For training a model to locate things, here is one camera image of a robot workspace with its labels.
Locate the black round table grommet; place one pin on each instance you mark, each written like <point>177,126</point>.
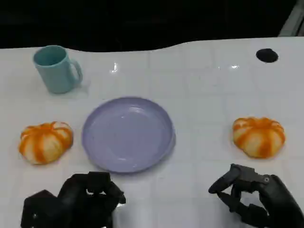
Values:
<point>267,55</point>

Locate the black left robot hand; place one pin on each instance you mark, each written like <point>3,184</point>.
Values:
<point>85,204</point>

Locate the pale green mug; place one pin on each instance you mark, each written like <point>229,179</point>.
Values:
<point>53,73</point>

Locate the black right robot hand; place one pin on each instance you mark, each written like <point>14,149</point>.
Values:
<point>273,199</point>

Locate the white frame beam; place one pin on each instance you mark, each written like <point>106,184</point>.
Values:
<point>293,21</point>

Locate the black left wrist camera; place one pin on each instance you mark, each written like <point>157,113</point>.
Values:
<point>39,210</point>

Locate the orange and white bread roll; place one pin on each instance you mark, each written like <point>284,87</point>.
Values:
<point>259,137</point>
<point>45,142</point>

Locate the lilac plate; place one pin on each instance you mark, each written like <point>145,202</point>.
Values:
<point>126,135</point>

